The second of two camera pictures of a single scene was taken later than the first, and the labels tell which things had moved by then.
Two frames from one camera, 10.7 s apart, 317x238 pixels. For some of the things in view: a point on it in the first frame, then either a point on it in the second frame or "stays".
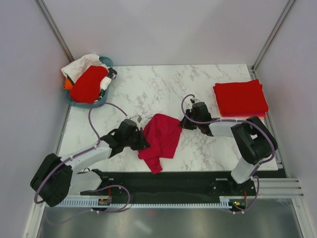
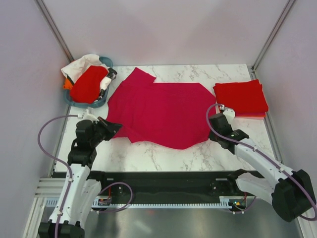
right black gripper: [184, 124] to [212, 137]
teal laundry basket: [104, 60] stays
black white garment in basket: [106, 82] stays
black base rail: [204, 185] stays
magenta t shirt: [162, 132] to [176, 115]
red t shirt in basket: [86, 89] stays
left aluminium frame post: [42, 8] stays
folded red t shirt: [241, 98] stays
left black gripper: [142, 144] to [113, 127]
